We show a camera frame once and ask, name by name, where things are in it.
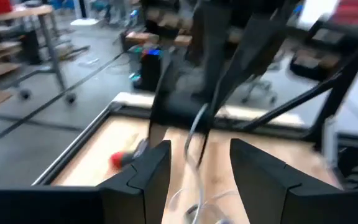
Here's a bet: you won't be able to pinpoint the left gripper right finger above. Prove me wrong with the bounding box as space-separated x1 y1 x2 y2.
229 138 358 224

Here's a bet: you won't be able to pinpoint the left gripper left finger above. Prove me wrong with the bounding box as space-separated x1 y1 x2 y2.
0 139 172 224

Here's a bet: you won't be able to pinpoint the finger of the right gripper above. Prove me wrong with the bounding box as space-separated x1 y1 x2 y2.
149 52 199 147
196 11 292 166

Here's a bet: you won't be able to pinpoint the white cord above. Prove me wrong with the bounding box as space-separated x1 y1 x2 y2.
166 104 239 224

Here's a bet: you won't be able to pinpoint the clear safety glasses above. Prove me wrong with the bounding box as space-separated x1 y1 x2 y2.
181 198 229 224

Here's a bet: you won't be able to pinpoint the black computer tower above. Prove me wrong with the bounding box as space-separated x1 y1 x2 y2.
140 48 163 91

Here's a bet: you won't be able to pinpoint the office chair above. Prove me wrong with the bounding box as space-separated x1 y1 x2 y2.
240 73 280 106

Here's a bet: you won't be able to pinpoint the red black drill battery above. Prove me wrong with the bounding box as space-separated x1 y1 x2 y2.
109 138 150 170

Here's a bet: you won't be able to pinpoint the cardboard box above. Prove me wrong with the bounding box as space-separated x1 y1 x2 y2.
124 30 160 46

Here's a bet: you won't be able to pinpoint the wooden workbench on casters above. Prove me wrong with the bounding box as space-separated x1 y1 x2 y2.
0 4 78 105

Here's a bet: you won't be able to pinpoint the black aluminium rig frame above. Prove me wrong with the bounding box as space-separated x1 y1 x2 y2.
32 30 358 187

